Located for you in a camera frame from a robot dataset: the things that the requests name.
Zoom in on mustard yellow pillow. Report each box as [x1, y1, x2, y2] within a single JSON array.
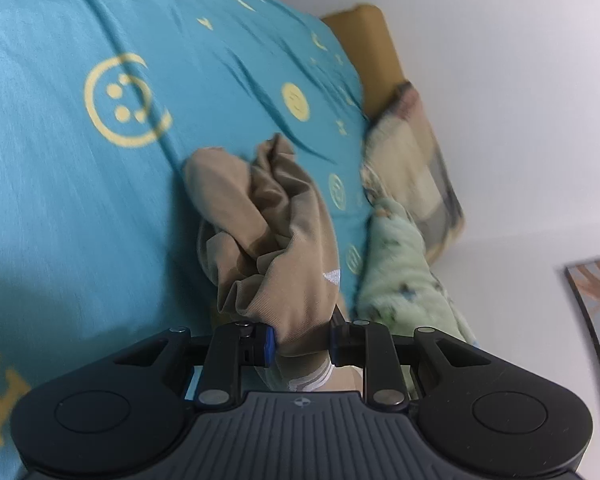
[[320, 4, 414, 119]]

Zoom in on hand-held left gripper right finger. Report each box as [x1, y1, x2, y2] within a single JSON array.
[[328, 305, 492, 407]]

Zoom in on plaid pillow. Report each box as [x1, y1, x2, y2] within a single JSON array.
[[360, 81, 467, 264]]

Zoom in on teal printed bed sheet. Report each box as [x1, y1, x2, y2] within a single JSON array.
[[0, 0, 372, 480]]

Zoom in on green fleece blanket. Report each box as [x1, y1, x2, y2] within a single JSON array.
[[355, 197, 479, 387]]

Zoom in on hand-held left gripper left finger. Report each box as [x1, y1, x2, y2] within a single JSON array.
[[114, 322, 277, 407]]

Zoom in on tan shorts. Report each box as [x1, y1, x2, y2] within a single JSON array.
[[182, 132, 367, 394]]

